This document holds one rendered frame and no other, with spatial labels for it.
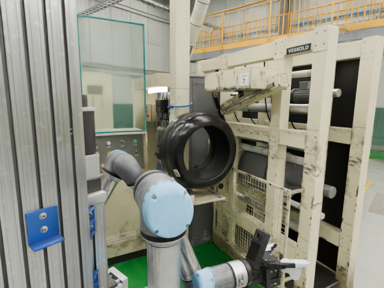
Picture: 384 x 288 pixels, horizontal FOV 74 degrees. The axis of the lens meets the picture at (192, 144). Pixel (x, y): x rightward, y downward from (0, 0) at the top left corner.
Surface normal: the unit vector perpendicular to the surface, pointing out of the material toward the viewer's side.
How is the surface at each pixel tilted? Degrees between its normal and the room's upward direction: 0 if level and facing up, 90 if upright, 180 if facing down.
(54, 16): 90
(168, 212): 83
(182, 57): 90
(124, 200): 90
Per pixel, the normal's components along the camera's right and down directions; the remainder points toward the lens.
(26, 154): 0.75, 0.11
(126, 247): 0.46, 0.15
